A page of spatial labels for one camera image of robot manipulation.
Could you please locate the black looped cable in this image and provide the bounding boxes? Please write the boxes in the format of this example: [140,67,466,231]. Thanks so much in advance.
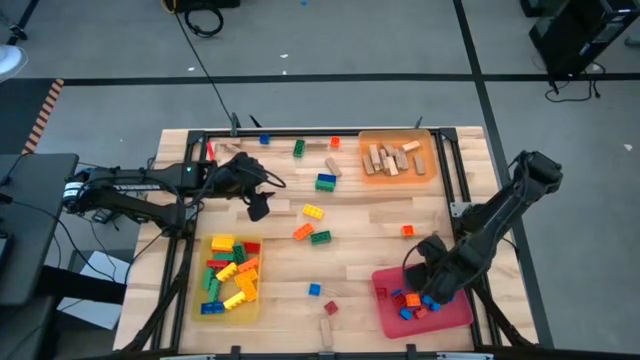
[263,168,288,190]
[401,243,421,289]

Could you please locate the black frame rail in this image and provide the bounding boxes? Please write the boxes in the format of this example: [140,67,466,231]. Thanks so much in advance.
[434,130,501,349]
[149,130,209,351]

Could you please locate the peach plastic bin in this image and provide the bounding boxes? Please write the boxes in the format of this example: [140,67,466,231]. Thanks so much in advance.
[358,129,438,185]

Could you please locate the black power cables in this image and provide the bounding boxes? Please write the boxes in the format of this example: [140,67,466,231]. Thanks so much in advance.
[543,62,607,104]

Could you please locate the dark desk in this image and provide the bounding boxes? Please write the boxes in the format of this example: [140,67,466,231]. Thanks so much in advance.
[0,153,80,307]

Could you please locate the pink plastic bin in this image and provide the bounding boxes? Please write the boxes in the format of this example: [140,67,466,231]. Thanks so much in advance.
[370,264,475,340]

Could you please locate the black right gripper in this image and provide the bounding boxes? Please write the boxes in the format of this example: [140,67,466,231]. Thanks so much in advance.
[405,248,484,305]

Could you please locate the black equipment case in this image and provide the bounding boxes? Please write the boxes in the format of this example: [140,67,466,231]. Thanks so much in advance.
[528,0,640,81]

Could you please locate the long black floor cable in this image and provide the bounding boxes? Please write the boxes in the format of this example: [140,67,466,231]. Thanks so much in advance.
[172,9,236,129]

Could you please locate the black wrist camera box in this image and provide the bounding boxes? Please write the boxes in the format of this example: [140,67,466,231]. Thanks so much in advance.
[417,234,450,261]

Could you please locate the black stand leg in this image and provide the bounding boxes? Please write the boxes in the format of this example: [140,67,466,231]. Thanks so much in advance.
[7,0,41,46]

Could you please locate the yellow plastic bin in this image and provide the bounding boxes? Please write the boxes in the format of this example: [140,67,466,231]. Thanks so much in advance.
[191,233,264,324]

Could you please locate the black coiled cable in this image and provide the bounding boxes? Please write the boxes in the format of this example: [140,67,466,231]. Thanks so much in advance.
[183,4,225,39]

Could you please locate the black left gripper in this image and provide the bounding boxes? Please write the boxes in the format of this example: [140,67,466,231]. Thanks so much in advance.
[218,151,277,223]

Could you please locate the black frame strut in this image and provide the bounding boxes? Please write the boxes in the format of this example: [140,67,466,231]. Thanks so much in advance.
[122,267,189,351]
[469,279,534,349]

